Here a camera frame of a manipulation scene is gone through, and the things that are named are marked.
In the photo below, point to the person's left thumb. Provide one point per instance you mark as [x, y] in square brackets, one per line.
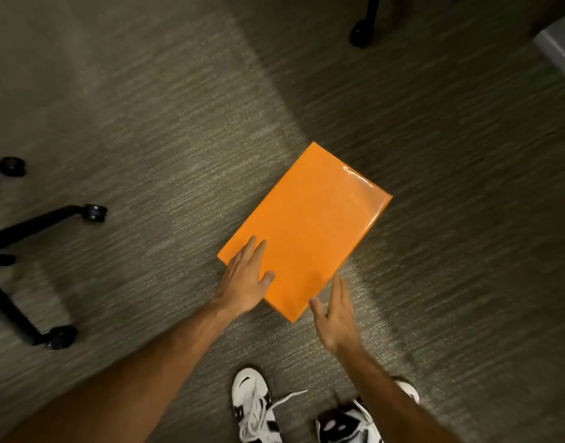
[267, 281]

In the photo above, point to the black chair leg with caster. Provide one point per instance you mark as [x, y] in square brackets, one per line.
[363, 27]

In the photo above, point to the person's left forearm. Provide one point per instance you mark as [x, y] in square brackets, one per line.
[125, 392]

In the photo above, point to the black office chair wheeled base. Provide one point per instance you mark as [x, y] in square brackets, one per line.
[14, 235]

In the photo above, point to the person's left white black shoe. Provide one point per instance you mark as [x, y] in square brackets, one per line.
[252, 405]

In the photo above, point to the person's left hand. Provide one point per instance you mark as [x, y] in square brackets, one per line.
[240, 283]

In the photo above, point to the grey plastic bin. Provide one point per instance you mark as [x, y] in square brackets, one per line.
[561, 43]

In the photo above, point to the person's right hand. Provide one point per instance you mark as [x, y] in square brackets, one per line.
[338, 327]

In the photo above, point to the person's right white black shoe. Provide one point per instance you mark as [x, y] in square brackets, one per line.
[344, 422]

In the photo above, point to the person's right thumb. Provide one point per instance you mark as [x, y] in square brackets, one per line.
[317, 310]

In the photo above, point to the person's right forearm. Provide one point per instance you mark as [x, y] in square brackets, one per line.
[393, 401]

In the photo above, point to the person's white black shoe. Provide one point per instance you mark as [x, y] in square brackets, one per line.
[252, 405]
[344, 422]

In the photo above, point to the person's left middle finger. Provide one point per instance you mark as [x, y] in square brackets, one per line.
[248, 251]

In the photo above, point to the orange package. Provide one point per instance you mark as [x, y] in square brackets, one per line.
[310, 221]

